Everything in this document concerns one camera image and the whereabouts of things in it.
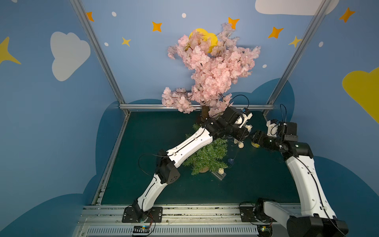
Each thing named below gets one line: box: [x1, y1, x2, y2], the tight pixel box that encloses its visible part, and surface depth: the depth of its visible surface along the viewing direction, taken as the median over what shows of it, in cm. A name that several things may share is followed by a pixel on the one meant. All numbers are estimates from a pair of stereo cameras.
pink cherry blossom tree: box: [161, 22, 262, 122], surface depth 78 cm
